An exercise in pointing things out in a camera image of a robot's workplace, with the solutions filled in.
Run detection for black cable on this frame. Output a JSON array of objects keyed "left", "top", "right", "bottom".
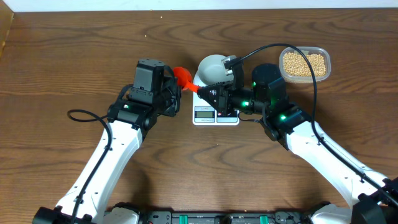
[
  {"left": 67, "top": 108, "right": 113, "bottom": 224},
  {"left": 236, "top": 43, "right": 398, "bottom": 209}
]

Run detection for right black cable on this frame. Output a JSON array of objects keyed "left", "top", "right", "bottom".
[{"left": 236, "top": 43, "right": 398, "bottom": 209}]

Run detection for white digital kitchen scale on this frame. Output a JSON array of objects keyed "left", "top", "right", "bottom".
[{"left": 192, "top": 70, "right": 240, "bottom": 126}]

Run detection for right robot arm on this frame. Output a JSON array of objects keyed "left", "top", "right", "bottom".
[{"left": 197, "top": 62, "right": 397, "bottom": 223}]

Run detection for left black cable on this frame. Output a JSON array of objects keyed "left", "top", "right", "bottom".
[{"left": 67, "top": 108, "right": 113, "bottom": 224}]

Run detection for grey round bowl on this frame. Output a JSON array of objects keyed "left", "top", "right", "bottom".
[{"left": 193, "top": 54, "right": 233, "bottom": 86}]

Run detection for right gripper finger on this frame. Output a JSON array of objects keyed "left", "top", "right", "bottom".
[
  {"left": 201, "top": 81, "right": 233, "bottom": 91},
  {"left": 197, "top": 87, "right": 222, "bottom": 110}
]

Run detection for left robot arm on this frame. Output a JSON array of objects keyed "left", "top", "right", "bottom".
[{"left": 33, "top": 58, "right": 182, "bottom": 223}]

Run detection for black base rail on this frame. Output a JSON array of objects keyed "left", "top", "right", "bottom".
[{"left": 138, "top": 211, "right": 312, "bottom": 224}]

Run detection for red plastic measuring scoop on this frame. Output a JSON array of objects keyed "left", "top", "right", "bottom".
[{"left": 173, "top": 67, "right": 200, "bottom": 93}]

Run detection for clear plastic container of beans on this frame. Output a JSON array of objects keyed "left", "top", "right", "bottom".
[{"left": 279, "top": 47, "right": 331, "bottom": 83}]

